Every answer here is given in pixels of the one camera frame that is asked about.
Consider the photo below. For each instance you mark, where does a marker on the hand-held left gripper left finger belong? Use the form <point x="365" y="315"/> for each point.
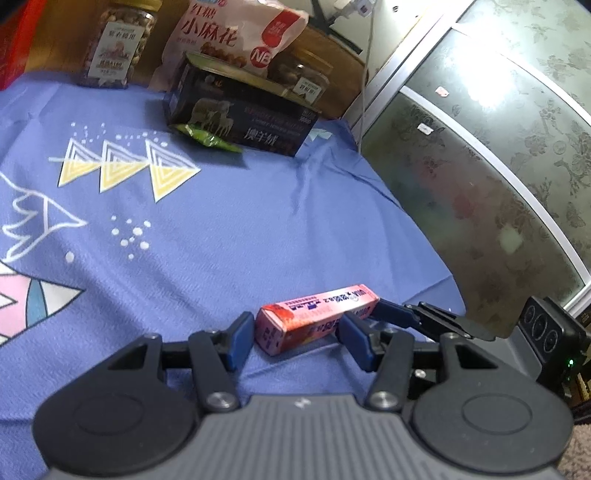
<point x="240" y="339"/>

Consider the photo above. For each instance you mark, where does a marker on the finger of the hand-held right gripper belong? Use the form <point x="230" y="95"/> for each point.
<point x="392" y="313"/>

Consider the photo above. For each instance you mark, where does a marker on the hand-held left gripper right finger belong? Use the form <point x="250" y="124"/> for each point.
<point x="355" y="341"/>

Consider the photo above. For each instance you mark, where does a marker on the long pink snack box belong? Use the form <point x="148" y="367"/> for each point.
<point x="300" y="323"/>

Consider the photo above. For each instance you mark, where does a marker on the blue printed blanket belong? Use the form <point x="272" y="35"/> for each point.
<point x="207" y="221"/>

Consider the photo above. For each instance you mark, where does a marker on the frosted glass sliding door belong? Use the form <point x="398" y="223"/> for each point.
<point x="485" y="161"/>

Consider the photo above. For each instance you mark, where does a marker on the crumpled green snack packet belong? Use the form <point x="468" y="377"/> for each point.
<point x="207" y="137"/>

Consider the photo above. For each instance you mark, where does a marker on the black cardboard box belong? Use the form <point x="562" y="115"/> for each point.
<point x="258" y="124"/>

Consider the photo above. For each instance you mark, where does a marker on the brown padded headboard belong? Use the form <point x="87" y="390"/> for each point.
<point x="344" y="78"/>

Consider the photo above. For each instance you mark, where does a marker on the nut jar with gold lid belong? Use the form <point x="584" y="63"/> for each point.
<point x="304" y="69"/>
<point x="115" y="46"/>

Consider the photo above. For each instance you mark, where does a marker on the pink snack bag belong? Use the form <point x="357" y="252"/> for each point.
<point x="221" y="32"/>

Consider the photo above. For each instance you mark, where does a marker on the white charger plug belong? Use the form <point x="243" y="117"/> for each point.
<point x="358" y="5"/>

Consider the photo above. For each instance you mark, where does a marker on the red gift box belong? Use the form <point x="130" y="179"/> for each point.
<point x="14" y="46"/>

